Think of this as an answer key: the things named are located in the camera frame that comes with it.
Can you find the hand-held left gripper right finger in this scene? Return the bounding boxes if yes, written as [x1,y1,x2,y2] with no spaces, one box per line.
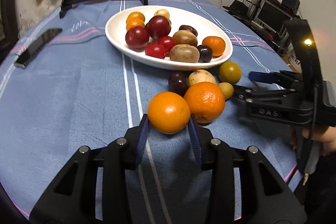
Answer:
[188,114,307,224]

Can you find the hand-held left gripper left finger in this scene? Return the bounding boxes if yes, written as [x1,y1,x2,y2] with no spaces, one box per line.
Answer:
[29,114,151,224]

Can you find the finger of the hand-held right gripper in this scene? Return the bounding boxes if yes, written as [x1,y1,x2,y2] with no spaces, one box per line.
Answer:
[231,84,306,109]
[248,70,306,89]

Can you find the tan longan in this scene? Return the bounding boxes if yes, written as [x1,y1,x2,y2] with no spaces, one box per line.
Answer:
[218,82,235,100]

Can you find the small orange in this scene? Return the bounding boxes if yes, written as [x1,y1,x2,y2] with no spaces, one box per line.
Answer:
[147,91,191,134]
[126,11,146,24]

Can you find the orange mandarin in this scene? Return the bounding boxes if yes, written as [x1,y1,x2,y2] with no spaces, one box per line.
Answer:
[202,36,226,57]
[184,81,226,124]

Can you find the dark purple plum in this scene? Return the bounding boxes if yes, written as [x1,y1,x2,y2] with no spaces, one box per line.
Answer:
[196,45,213,63]

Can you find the brown passion fruit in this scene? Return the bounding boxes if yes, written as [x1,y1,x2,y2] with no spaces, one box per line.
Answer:
[172,30,198,46]

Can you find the red cherry tomato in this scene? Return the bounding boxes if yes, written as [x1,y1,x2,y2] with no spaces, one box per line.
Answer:
[145,43,167,59]
[157,35,177,52]

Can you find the dark red plum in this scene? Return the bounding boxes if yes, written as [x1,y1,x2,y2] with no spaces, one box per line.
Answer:
[147,16,172,39]
[125,26,150,50]

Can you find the egg-shaped yellow-orange persimmon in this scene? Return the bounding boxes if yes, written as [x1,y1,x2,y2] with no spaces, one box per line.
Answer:
[126,19,146,31]

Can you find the white oval plate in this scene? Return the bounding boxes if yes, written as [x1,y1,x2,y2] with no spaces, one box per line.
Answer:
[105,5,234,71]

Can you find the large potato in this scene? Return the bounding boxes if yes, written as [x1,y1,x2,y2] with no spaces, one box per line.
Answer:
[154,9,171,18]

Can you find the person's right hand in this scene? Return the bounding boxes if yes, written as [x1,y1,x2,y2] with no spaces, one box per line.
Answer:
[290,126,336,157]

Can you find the yellow lemon fruit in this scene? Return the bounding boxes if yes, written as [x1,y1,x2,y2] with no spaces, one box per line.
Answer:
[218,61,242,84]

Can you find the black computer desk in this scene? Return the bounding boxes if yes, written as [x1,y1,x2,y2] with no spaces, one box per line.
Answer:
[223,0,302,56]

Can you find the small potato back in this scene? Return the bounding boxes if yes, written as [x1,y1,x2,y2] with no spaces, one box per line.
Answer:
[188,69,217,86]

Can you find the computer monitor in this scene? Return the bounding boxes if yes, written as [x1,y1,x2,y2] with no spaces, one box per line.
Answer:
[256,1,292,33]

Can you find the black speaker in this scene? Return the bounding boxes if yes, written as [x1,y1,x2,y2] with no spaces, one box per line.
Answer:
[281,0,301,14]

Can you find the blue striped tablecloth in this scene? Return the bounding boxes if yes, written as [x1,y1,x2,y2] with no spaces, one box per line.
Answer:
[0,0,305,222]

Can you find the black hat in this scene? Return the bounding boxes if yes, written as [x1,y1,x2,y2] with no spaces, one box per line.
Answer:
[223,0,248,16]

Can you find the person's dark clothing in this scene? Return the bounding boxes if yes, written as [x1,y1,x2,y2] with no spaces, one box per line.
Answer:
[297,156,336,224]

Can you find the black smartphone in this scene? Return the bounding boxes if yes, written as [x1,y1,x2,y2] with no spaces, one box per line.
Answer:
[13,28,63,69]

